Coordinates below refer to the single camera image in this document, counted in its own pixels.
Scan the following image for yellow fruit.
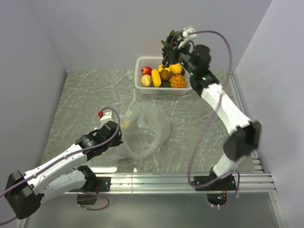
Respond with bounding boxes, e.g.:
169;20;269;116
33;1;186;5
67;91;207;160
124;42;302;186
151;69;162;87
170;63;183;75

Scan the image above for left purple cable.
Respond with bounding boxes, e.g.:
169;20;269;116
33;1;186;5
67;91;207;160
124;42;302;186
0;107;122;224

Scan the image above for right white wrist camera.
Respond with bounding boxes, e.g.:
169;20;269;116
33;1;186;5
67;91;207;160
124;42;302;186
178;25;197;49

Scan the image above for red apple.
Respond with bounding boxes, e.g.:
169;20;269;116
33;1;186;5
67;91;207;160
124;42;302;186
141;66;152;75

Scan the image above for dark purple grape bunch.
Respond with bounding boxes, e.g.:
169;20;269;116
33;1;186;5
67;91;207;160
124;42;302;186
161;30;181;69

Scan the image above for orange spiky pineapple toy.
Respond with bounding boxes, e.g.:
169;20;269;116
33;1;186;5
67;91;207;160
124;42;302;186
162;75;187;88

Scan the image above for yellow bell pepper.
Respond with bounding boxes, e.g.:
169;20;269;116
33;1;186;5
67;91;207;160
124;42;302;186
158;65;171;73

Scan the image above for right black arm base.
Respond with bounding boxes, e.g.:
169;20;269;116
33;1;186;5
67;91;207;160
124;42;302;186
191;174;239;209

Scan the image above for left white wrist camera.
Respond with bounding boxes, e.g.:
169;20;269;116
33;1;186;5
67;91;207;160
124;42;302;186
98;111;113;126

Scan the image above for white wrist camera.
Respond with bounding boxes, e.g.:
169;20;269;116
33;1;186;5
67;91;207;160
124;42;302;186
178;25;197;49
98;111;113;126

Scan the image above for aluminium mounting rail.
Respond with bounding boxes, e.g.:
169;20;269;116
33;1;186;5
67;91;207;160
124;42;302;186
14;154;277;228

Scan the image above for white perforated plastic basket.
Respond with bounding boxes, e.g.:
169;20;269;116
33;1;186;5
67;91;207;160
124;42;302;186
134;57;192;95

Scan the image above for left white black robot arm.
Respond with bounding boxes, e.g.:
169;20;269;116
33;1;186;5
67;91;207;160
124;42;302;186
2;121;122;219

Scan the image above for yellow lemon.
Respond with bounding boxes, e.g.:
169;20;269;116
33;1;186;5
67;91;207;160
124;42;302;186
141;75;152;87

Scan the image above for transparent plastic bag with fruit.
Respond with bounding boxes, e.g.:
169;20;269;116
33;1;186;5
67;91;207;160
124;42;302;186
112;102;170;160

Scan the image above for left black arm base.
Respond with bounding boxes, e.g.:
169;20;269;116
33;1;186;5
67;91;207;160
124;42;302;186
73;165;111;208

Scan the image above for brown kiwi fruit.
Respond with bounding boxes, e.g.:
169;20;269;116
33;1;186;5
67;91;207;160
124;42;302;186
160;70;171;81

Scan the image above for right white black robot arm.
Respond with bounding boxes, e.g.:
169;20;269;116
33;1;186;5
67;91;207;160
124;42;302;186
172;44;261;190

